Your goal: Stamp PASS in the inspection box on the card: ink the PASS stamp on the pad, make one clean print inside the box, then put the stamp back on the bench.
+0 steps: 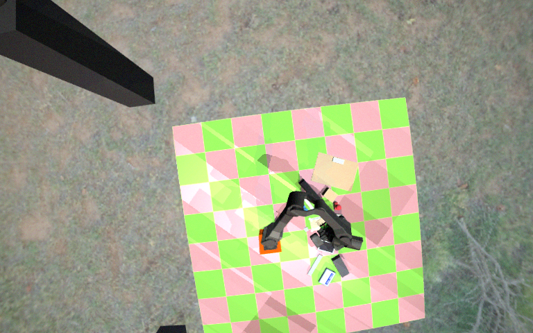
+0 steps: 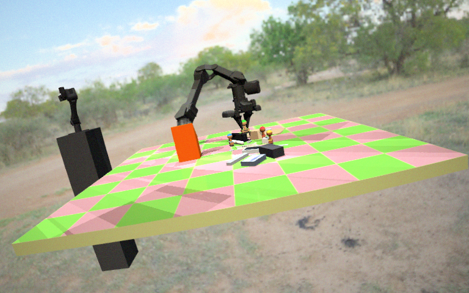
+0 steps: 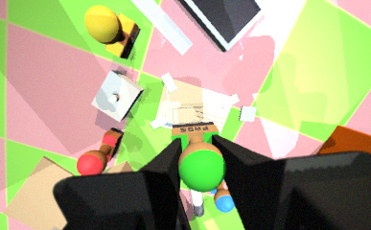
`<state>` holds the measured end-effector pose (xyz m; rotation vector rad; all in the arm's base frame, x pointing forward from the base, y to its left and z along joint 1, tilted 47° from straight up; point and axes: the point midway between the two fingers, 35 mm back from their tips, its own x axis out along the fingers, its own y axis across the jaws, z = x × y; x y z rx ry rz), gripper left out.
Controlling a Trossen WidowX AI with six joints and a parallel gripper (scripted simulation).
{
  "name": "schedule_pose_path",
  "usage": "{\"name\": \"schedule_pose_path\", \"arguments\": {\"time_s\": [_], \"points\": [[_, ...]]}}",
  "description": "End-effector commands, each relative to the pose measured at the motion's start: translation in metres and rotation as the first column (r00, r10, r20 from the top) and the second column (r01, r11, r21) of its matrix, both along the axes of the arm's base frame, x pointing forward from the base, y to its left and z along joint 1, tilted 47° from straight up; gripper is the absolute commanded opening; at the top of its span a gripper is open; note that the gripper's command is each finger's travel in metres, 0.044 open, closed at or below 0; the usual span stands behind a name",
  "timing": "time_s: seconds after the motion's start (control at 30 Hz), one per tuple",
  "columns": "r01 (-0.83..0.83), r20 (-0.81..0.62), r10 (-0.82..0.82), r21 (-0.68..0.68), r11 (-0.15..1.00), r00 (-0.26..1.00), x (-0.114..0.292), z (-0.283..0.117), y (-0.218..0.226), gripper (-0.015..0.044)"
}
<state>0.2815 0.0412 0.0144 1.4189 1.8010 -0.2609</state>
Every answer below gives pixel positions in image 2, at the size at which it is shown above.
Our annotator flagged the green-handled pass stamp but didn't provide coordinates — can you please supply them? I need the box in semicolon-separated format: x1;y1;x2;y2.
241;120;250;134

